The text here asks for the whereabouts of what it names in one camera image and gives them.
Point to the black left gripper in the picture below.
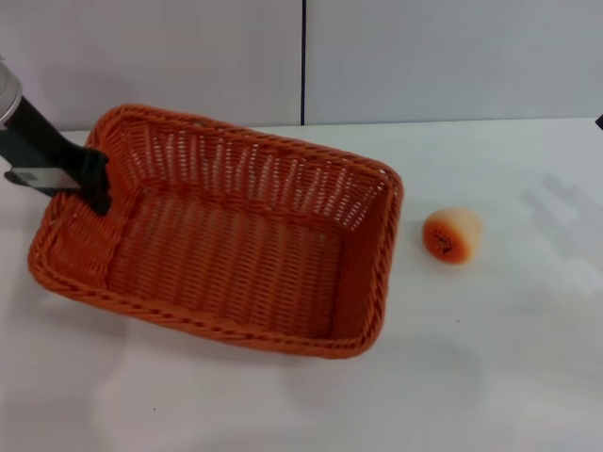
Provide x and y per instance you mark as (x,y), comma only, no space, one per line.
(37,141)

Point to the black wall seam strip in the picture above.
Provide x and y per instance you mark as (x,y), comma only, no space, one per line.
(303,61)

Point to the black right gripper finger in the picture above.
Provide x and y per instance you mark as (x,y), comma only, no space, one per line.
(600,122)

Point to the orange woven plastic basket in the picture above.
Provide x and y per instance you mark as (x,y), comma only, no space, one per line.
(226,263)

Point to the orange and cream toy fruit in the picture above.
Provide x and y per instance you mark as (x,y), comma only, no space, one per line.
(450,237)

